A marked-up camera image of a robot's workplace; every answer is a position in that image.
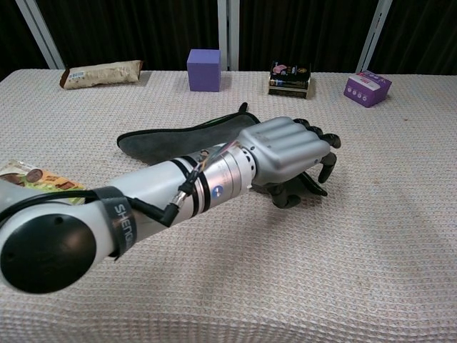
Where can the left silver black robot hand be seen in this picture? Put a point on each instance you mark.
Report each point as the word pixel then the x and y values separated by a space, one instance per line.
pixel 285 150

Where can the green microfibre cloth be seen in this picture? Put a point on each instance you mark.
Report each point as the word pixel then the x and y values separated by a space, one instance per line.
pixel 185 141

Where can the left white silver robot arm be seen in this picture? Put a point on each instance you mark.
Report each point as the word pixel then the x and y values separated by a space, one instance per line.
pixel 107 207

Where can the black gold printed box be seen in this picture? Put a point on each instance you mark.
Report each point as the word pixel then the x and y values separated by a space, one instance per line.
pixel 289 79

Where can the purple white carton box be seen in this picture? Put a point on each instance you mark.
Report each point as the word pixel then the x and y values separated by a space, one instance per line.
pixel 367 88

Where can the purple foam cube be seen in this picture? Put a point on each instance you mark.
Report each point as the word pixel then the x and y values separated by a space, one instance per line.
pixel 204 70

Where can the white table cloth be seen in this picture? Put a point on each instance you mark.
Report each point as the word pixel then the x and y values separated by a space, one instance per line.
pixel 285 278

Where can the beige snack bar wrapper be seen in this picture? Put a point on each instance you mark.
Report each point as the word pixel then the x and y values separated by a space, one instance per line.
pixel 101 74

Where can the green cookie snack box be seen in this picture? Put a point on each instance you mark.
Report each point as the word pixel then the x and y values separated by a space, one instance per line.
pixel 43 178

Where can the white metal frame post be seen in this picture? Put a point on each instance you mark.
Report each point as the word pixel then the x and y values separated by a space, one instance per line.
pixel 40 32
pixel 373 35
pixel 228 34

